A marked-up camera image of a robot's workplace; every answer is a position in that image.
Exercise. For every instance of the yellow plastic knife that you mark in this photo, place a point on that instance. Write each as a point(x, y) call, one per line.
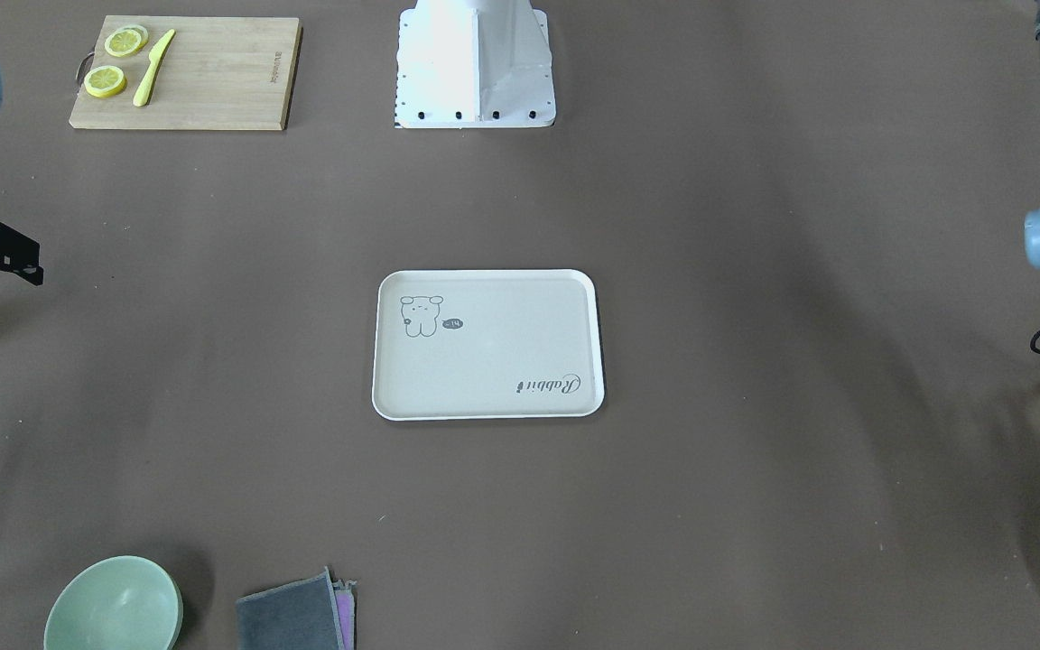
point(144, 91)

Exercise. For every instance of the wooden cutting board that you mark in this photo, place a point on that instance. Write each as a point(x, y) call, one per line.
point(218, 74)

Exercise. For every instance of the grey folded cloth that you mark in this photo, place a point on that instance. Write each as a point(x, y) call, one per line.
point(315, 613)

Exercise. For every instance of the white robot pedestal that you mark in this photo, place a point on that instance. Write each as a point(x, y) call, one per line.
point(474, 64)

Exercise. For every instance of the green ceramic bowl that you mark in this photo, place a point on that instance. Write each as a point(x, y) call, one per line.
point(125, 602)

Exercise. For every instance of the lemon slice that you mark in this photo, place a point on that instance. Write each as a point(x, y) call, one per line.
point(126, 40)
point(104, 81)

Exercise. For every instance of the white rectangular tray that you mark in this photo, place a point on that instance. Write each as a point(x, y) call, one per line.
point(487, 344)

